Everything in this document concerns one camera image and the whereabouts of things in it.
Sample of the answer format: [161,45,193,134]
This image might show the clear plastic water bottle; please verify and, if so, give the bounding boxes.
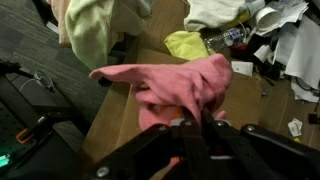
[204,26,252,51]

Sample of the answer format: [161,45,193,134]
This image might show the black equipment rack orange clamps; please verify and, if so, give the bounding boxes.
[0,59,92,180]

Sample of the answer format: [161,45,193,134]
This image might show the white crumpled cloth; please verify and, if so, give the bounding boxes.
[183,0,250,33]

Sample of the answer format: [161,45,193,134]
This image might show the small white card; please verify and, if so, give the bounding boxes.
[231,60,255,77]

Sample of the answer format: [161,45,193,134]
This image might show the white tape roll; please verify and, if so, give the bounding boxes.
[254,6,284,33]

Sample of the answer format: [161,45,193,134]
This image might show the white paper pile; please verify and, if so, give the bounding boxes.
[259,0,320,103]

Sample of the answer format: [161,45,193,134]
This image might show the pink shirt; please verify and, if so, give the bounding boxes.
[88,53,235,133]

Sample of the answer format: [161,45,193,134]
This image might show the small white packet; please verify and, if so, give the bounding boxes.
[287,117,304,138]

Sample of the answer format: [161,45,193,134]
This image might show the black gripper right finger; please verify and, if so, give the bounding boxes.
[200,107,320,180]

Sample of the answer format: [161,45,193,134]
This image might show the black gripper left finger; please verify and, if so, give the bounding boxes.
[84,109,215,180]

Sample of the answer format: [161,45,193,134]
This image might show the white floor cable bundle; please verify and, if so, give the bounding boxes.
[18,69,56,93]

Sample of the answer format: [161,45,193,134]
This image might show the large closed cardboard box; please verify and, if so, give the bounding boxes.
[81,48,278,180]

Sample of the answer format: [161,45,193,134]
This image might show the yellow cloth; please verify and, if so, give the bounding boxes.
[164,30,214,62]

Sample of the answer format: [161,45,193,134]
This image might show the light green towel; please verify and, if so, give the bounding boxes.
[64,0,153,71]

